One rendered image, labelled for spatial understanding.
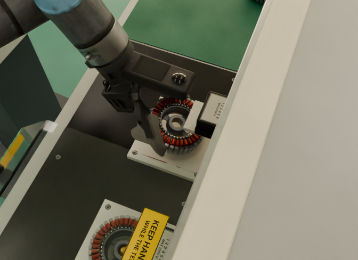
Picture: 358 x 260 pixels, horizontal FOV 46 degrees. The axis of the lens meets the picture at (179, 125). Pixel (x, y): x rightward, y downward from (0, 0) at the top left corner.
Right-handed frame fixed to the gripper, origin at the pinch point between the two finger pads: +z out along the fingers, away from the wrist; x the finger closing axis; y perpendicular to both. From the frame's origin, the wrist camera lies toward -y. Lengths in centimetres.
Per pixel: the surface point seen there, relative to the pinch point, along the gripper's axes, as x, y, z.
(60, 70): -51, 107, 34
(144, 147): 4.8, 6.4, 0.8
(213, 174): 28, -36, -37
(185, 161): 4.7, -0.9, 4.9
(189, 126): 2.6, -5.5, -3.8
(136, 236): 27.0, -17.1, -18.6
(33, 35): -65, 127, 23
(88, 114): 1.5, 19.4, -5.1
